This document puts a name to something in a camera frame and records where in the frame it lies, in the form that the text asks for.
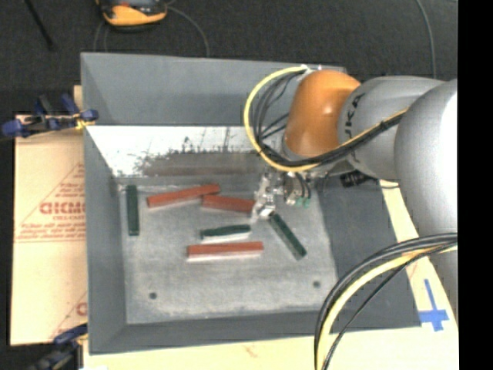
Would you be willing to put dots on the grey metal bin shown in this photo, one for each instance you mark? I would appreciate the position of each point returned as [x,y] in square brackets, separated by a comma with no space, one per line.
[215,283]

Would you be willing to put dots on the black cylinder on white bracket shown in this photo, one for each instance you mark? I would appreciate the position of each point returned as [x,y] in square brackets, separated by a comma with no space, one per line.
[356,179]

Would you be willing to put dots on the red-brown flat block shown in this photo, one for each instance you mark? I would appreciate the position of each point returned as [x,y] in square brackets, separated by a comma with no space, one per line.
[225,249]
[181,196]
[227,203]

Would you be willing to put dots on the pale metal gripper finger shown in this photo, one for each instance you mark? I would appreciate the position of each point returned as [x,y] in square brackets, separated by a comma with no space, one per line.
[265,212]
[265,192]

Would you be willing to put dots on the brown cardboard board red print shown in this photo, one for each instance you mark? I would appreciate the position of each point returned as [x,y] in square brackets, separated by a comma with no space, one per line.
[46,268]

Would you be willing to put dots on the dark green flat block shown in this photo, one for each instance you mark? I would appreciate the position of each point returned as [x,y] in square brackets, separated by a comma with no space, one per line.
[225,231]
[133,210]
[289,237]

